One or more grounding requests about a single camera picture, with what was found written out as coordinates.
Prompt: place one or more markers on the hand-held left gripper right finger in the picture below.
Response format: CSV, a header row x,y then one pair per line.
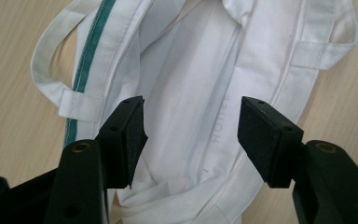
x,y
270,146

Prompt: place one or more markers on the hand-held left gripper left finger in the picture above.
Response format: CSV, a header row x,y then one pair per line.
x,y
121,140

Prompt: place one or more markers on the white striped canvas tote bag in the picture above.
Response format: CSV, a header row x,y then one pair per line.
x,y
192,77

